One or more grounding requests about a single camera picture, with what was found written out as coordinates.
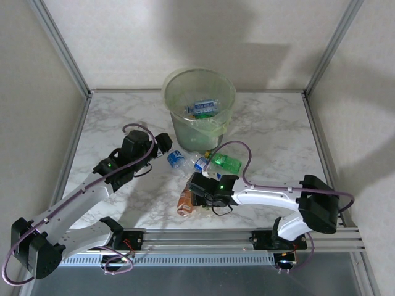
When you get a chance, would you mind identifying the bottle with orange label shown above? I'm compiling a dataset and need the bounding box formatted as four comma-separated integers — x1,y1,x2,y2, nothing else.
175,187,198,218

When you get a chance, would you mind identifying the clear bottle dark blue label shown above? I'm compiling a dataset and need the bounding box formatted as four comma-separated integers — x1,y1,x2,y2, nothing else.
166,150,188,171

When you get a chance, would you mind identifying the crushed clear bottle blue cap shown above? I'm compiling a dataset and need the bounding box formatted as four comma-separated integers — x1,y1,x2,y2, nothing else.
184,151,223,182

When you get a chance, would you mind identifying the translucent trash bin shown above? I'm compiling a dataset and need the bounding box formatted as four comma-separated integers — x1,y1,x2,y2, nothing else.
162,66,238,154

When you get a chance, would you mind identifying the grey metal panel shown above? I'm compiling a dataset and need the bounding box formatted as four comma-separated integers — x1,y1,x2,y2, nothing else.
18,252,371,296

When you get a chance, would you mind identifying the small lit circuit board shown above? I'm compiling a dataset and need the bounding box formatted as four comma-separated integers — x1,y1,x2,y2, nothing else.
101,254,131,267
274,252,299,268

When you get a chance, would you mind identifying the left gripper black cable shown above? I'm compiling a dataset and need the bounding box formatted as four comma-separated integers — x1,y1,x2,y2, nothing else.
132,163,152,178

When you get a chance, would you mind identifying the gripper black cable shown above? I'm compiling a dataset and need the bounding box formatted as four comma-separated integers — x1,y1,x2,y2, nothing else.
132,163,152,178
212,205,234,216

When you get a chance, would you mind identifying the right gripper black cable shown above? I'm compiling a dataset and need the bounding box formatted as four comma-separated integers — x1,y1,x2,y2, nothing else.
212,205,234,216

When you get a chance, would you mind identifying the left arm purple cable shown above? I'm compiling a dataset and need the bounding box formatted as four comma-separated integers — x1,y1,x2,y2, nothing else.
1,123,155,287

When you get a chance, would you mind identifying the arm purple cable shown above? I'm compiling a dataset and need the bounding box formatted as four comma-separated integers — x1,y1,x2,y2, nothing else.
203,141,356,275
1,123,155,287

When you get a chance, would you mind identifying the wide aluminium mounting rail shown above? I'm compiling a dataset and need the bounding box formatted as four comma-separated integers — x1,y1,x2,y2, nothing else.
58,227,367,255

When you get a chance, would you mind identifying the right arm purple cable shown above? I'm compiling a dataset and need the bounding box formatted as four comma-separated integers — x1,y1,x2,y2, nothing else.
203,141,356,275

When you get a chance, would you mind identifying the grey slotted cable duct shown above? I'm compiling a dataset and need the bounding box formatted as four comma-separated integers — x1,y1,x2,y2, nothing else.
58,253,277,268

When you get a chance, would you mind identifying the aluminium frame rail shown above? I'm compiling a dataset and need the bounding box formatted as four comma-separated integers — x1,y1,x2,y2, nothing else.
301,92,351,231
51,92,93,216
89,88,308,94

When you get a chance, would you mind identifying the aluminium frame post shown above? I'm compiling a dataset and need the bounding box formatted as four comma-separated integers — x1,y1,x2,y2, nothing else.
27,0,93,97
10,276,43,296
351,252,382,296
304,0,365,97

